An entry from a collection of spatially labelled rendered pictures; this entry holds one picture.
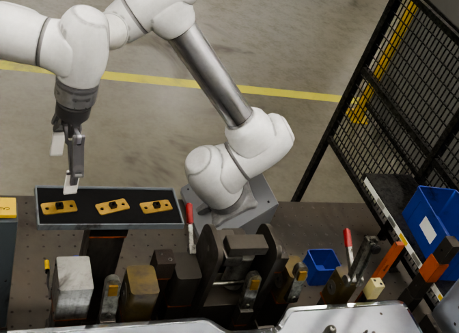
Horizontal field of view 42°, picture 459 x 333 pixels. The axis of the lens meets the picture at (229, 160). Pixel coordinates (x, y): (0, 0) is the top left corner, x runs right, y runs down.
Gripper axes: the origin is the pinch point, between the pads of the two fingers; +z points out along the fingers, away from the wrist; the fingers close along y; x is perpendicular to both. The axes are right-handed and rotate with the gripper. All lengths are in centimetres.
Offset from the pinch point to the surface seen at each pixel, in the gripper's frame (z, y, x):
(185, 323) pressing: 28.4, 30.3, 27.2
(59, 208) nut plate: 11.7, 1.3, 0.2
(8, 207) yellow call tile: 12.2, -1.4, -11.3
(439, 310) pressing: 25, 47, 103
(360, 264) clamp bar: 16, 31, 79
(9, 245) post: 22.6, 1.5, -11.0
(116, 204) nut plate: 11.0, 2.7, 14.3
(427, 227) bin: 18, 22, 116
